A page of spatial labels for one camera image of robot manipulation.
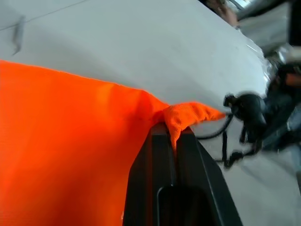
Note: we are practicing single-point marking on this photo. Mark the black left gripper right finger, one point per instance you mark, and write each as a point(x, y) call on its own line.
point(200, 179)

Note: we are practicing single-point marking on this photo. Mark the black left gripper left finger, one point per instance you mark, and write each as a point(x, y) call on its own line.
point(145, 179)

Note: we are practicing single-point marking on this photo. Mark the orange fabric pouch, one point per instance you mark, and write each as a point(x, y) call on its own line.
point(65, 141)

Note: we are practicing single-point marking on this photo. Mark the bystander in blue jeans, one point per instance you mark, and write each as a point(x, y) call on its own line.
point(279, 117)

